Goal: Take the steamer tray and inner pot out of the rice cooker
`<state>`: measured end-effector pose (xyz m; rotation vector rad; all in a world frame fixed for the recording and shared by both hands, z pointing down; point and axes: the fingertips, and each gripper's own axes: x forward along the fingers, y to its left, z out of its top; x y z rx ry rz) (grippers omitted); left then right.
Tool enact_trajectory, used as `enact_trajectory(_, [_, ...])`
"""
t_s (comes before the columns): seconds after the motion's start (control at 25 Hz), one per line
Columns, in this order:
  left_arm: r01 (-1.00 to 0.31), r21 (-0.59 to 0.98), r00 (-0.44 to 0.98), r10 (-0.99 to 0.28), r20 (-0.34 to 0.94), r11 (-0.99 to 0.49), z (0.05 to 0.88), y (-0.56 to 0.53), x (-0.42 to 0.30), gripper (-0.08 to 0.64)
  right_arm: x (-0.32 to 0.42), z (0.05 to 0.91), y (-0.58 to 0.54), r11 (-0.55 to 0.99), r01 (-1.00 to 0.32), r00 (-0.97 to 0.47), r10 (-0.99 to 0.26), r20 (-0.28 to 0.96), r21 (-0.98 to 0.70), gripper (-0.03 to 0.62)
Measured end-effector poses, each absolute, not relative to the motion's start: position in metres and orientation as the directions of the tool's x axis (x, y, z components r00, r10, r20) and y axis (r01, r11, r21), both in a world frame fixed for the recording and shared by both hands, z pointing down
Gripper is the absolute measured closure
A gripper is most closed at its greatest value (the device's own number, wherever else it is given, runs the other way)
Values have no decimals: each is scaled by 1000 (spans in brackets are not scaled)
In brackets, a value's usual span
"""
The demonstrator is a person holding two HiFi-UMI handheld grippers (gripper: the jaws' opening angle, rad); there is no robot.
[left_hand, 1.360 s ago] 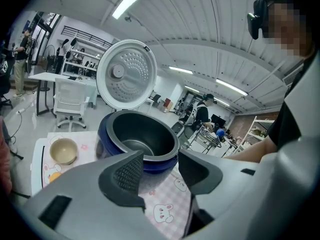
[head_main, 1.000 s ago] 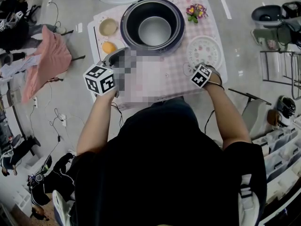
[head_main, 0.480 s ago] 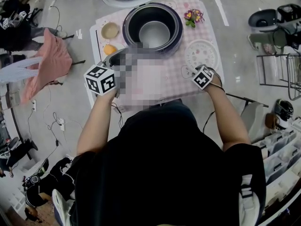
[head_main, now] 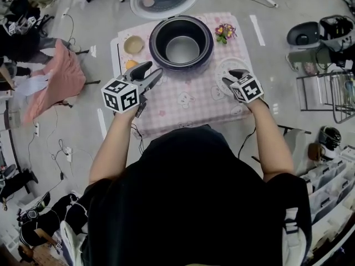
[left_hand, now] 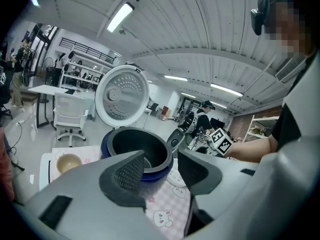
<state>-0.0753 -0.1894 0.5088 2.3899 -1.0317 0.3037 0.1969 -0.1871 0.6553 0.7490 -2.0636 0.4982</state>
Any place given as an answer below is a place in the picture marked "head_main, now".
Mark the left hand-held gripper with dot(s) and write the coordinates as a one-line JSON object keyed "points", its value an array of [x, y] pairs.
{"points": [[119, 96]]}

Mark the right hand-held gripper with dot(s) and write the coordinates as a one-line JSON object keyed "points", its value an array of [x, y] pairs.
{"points": [[248, 90]]}

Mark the white perforated steamer tray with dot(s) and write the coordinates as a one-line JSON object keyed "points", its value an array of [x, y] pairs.
{"points": [[224, 68]]}

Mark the black metal pot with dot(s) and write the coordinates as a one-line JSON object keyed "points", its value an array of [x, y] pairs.
{"points": [[183, 50]]}

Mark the person's left forearm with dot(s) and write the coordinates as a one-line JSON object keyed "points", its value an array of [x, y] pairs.
{"points": [[111, 151]]}

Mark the person's right forearm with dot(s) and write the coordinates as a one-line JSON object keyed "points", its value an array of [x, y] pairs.
{"points": [[271, 145]]}

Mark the orange round food item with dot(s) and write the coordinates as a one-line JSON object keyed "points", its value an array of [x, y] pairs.
{"points": [[131, 64]]}

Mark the beige bowl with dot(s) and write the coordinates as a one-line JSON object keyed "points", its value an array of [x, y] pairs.
{"points": [[133, 44]]}

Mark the small potted flower plant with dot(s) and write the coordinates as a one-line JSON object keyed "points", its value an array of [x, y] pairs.
{"points": [[226, 32]]}

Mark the pink checked tablecloth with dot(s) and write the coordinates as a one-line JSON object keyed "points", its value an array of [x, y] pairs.
{"points": [[188, 107]]}

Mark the white tape strip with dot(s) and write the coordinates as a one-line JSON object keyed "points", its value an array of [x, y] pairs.
{"points": [[93, 51], [101, 123], [257, 30]]}

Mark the grey round appliance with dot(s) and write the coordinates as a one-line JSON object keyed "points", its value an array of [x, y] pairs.
{"points": [[302, 35]]}

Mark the pink cloth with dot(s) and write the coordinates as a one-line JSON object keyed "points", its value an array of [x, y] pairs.
{"points": [[63, 73]]}

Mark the white power strip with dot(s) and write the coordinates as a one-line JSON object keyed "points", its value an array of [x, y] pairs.
{"points": [[37, 129], [65, 11], [271, 2], [68, 154]]}

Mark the brown bag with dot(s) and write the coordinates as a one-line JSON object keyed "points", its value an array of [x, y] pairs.
{"points": [[314, 152]]}

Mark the black and white helmet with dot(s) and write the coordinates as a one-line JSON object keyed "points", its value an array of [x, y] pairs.
{"points": [[330, 138]]}

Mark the person's black shirt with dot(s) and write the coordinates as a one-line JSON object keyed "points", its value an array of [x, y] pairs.
{"points": [[188, 204]]}

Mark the row of grey storage bins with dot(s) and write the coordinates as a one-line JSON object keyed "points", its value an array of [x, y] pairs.
{"points": [[332, 193]]}

